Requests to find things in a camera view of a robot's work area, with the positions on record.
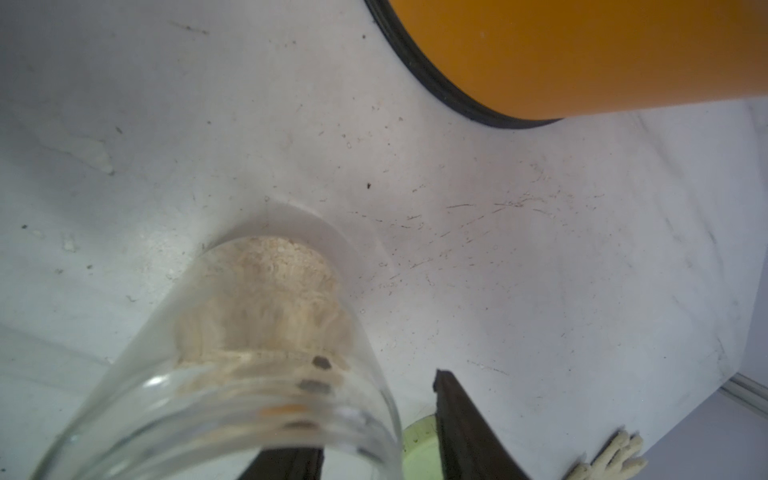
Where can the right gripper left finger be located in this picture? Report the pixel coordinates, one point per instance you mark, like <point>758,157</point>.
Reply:
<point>285,464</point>

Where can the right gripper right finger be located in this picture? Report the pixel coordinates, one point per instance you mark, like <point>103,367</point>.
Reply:
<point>468,447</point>

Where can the glass oatmeal jar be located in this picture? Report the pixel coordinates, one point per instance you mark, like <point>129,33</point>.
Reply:
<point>257,346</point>

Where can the white work glove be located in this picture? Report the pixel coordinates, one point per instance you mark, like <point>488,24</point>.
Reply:
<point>619,460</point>

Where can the orange trash bin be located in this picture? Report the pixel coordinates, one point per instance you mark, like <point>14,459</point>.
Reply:
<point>524,64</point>

